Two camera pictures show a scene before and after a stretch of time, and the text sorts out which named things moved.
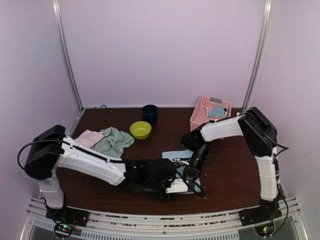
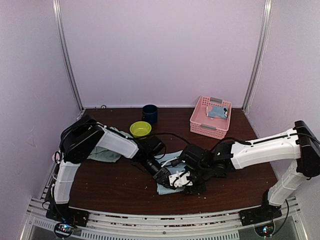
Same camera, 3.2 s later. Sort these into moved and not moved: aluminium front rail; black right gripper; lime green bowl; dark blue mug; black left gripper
Moved: black right gripper; black left gripper
Not moved: aluminium front rail; lime green bowl; dark blue mug
